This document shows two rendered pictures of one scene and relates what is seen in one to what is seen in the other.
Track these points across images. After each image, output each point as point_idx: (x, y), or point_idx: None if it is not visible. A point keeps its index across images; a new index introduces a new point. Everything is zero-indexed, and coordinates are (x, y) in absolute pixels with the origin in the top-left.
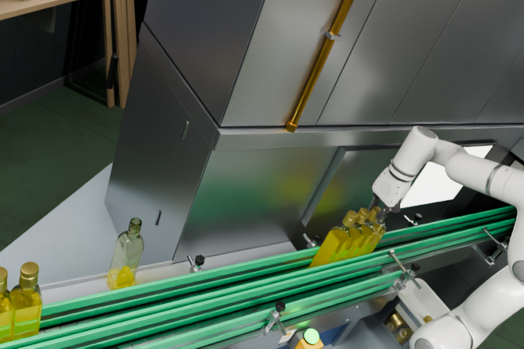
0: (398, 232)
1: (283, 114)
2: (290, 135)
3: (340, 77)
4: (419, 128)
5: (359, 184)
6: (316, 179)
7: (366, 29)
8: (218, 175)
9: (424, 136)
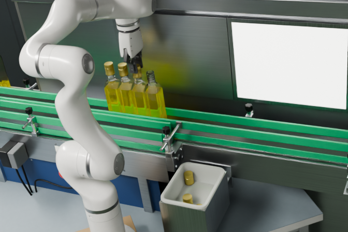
0: (216, 116)
1: None
2: None
3: None
4: None
5: (153, 50)
6: (113, 40)
7: None
8: (31, 22)
9: None
